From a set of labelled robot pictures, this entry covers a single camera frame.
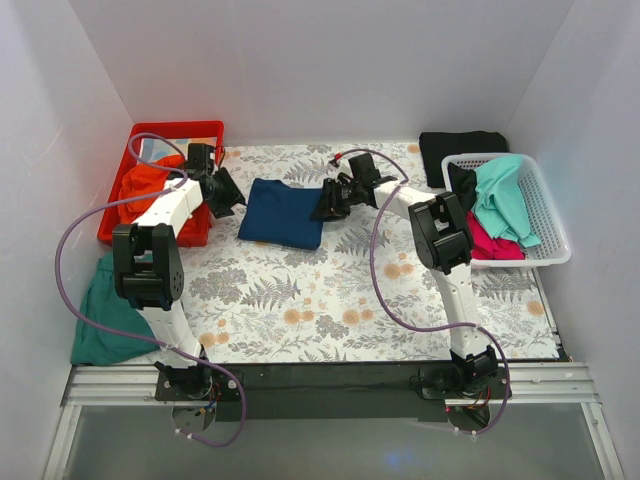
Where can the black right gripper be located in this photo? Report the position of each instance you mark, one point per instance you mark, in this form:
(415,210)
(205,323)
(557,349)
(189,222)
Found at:
(335,197)

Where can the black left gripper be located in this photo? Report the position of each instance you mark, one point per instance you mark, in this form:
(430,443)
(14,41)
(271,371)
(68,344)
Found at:
(226,190)

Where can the dark blue t shirt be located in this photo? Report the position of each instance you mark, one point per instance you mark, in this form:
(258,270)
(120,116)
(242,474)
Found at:
(280,214)

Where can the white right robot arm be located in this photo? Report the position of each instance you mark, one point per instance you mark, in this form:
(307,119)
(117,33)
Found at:
(443,243)

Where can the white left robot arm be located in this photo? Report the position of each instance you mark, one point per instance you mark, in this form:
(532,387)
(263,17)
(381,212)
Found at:
(148,269)

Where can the red plastic bin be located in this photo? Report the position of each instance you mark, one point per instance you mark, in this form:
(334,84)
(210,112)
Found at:
(168,130)

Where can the patterned folded cloth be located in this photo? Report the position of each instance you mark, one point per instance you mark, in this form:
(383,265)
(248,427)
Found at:
(153,149)

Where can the orange t shirt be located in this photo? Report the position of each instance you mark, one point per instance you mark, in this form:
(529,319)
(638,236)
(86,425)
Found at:
(143,179)

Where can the black folded t shirt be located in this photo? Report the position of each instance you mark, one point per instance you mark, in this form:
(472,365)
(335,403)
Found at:
(435,146)

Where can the black t shirt in basket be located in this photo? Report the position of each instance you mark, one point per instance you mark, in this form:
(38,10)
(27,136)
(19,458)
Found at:
(463,185)

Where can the magenta t shirt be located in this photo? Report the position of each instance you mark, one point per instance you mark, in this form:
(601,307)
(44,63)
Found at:
(487,248)

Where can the teal t shirt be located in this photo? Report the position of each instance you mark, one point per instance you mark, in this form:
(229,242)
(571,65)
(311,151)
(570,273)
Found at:
(500,207)

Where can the green t shirt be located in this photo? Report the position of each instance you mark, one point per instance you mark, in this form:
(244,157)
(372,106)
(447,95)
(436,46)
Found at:
(102,305)

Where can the white plastic basket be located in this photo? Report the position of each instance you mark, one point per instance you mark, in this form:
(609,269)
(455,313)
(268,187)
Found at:
(544,220)

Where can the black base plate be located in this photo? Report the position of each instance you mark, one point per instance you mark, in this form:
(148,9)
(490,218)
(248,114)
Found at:
(329,391)

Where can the aluminium frame rail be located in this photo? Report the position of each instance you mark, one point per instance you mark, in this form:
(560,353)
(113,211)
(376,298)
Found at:
(135,385)

